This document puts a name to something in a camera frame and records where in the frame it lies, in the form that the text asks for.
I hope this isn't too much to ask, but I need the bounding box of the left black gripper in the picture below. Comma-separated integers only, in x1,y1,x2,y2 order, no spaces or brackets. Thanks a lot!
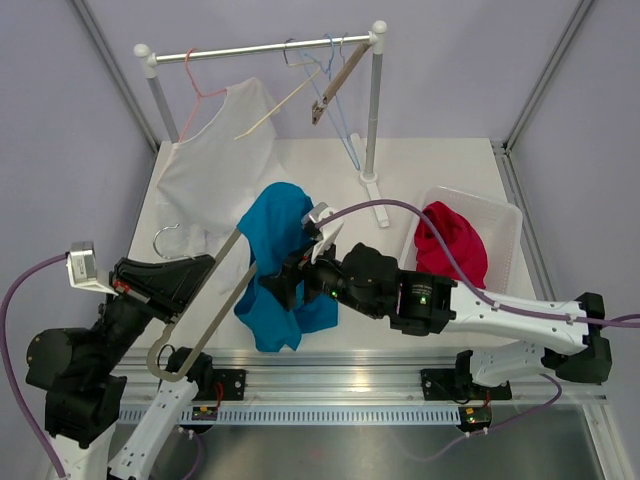
91,254,214,374

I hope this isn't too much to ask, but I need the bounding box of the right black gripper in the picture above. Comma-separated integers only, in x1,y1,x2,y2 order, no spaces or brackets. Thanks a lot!
260,234,384,320

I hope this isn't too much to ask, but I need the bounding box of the grey wooden hanger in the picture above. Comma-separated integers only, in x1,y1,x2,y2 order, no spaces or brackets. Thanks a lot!
146,229,256,383

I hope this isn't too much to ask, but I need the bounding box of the blue t shirt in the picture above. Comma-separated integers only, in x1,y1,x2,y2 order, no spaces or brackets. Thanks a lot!
233,182,340,354

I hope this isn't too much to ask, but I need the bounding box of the light blue wire hanger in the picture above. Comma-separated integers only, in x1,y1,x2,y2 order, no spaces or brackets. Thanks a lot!
298,33,361,171

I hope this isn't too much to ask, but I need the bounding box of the red t shirt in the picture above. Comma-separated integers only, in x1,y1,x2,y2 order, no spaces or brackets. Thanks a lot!
413,201,488,289

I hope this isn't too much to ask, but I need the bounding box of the cream plastic hanger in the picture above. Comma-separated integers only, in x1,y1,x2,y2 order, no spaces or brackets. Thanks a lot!
234,59,322,141

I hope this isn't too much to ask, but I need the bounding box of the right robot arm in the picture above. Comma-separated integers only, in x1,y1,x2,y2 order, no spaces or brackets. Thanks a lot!
259,243,613,399

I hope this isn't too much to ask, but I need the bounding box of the white t shirt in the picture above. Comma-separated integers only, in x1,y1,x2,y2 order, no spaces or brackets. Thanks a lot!
154,77,281,294

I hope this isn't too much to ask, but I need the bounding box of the brown wooden clip hanger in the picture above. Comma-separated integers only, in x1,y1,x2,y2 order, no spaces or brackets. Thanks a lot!
311,44,371,125

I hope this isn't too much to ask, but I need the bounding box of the white plastic basket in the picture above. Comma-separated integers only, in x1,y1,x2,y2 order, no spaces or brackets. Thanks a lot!
416,186,522,295

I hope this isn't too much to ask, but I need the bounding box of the metal clothes rack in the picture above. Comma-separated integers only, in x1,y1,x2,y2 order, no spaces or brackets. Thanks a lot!
133,20,390,229

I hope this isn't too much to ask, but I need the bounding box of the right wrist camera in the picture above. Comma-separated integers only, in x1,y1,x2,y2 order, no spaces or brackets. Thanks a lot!
301,202,344,264

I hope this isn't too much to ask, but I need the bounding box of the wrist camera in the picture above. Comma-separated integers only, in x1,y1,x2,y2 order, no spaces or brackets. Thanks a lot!
66,241,115,295
301,202,344,264

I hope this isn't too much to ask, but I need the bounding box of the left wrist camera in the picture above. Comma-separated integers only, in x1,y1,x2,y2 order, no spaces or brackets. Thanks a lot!
66,241,115,295

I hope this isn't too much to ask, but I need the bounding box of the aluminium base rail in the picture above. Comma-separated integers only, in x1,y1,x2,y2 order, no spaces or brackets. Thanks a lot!
115,348,608,406

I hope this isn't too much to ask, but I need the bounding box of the white slotted cable duct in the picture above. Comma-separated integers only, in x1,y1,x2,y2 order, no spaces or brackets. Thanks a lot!
117,405,462,426

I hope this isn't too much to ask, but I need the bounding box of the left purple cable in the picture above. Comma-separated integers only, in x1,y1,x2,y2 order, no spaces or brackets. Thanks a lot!
0,252,71,479

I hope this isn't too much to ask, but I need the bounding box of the pink wire hanger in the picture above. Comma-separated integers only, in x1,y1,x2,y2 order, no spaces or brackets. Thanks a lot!
178,47,227,143

